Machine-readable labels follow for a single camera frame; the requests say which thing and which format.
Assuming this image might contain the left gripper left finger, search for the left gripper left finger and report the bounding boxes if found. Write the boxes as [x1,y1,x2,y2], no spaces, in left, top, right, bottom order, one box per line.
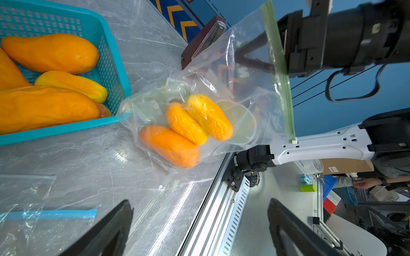
[61,199,133,256]

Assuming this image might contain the teal plastic basket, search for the teal plastic basket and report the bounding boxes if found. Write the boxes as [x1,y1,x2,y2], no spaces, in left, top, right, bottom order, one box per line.
[1,1,131,146]

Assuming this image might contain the person's forearm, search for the person's forearm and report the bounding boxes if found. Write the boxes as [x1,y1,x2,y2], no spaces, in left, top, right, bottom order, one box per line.
[334,176,410,189]

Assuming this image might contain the clear blue-zip bag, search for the clear blue-zip bag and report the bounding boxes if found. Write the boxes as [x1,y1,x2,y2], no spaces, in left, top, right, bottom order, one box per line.
[1,175,97,256]

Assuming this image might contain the clear green-zip bag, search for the clear green-zip bag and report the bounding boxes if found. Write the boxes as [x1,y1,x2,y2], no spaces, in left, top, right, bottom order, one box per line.
[116,1,297,172]

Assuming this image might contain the slim yellow mango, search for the slim yellow mango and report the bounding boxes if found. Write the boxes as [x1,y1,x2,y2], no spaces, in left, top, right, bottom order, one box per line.
[34,70,108,104]

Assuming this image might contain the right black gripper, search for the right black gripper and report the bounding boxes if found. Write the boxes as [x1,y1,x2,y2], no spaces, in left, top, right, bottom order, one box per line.
[234,1,410,77]

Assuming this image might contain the cardboard box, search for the cardboard box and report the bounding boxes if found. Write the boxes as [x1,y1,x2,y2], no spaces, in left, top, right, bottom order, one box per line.
[321,159,374,175]

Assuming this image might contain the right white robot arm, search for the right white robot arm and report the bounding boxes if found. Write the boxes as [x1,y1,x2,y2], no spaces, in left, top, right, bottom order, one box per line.
[232,1,410,173]

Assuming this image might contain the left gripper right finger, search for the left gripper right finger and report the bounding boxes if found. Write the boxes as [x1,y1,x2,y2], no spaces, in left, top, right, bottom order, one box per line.
[268,198,341,256]

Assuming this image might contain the wrinkled yellow-orange mango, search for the wrinkled yellow-orange mango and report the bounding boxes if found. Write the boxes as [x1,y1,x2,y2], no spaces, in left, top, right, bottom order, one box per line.
[185,94,234,141]

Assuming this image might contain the dark red metronome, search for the dark red metronome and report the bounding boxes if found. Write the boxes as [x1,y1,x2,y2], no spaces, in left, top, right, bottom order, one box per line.
[181,16,227,69]

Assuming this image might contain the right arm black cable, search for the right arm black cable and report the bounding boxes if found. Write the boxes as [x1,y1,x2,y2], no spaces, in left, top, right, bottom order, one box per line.
[289,63,388,108]

